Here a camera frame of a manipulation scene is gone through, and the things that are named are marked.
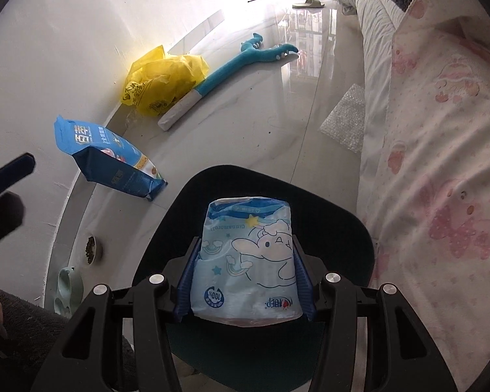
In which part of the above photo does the blue cartoon tissue pack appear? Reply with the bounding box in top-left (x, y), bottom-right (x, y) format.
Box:
top-left (190, 197), bottom-right (305, 327)

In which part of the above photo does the pet bowl with kibble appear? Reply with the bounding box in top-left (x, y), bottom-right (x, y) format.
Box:
top-left (82, 234), bottom-right (105, 266)

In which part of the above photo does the white bedding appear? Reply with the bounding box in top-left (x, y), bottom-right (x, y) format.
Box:
top-left (337, 0), bottom-right (417, 197)

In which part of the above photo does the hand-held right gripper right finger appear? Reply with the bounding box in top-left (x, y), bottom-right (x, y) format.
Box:
top-left (294, 237), bottom-right (460, 392)

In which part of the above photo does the pink printed bed sheet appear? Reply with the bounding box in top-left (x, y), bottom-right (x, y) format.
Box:
top-left (357, 0), bottom-right (490, 392)

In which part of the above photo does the dark fuzzy cloth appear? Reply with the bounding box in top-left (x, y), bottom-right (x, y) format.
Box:
top-left (0, 286), bottom-right (135, 392)

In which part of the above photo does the blue plush dinosaur toy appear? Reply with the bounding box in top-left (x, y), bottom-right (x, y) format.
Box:
top-left (158, 33), bottom-right (300, 130)

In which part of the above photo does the yellow plastic bag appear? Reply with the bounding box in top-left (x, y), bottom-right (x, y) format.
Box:
top-left (120, 45), bottom-right (210, 118)

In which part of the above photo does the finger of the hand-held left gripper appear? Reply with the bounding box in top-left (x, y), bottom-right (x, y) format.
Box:
top-left (0, 192), bottom-right (26, 252)
top-left (0, 153), bottom-right (37, 197)

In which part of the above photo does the blue pet food bag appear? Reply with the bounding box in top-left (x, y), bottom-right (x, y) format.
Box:
top-left (53, 115), bottom-right (168, 202)

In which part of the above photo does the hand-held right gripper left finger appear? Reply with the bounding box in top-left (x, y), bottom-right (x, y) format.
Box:
top-left (30, 237), bottom-right (203, 392)

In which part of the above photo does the bubble wrap sheet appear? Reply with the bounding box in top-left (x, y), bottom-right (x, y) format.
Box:
top-left (319, 83), bottom-right (366, 154)

